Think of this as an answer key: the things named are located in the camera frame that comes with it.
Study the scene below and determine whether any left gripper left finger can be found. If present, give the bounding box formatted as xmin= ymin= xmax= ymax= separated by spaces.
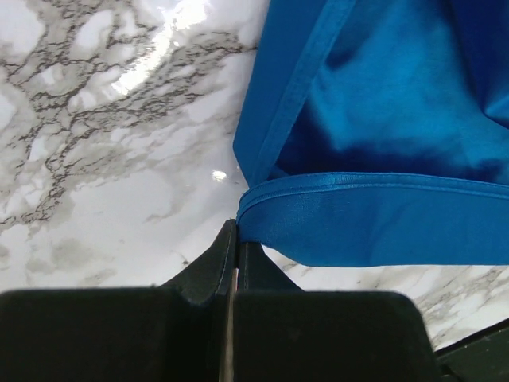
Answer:
xmin=1 ymin=220 xmax=237 ymax=381

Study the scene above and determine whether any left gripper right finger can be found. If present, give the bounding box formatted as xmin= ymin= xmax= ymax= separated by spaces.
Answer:
xmin=233 ymin=243 xmax=441 ymax=382

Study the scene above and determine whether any blue satin napkin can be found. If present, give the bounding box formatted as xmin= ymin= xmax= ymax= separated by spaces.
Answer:
xmin=233 ymin=0 xmax=508 ymax=267

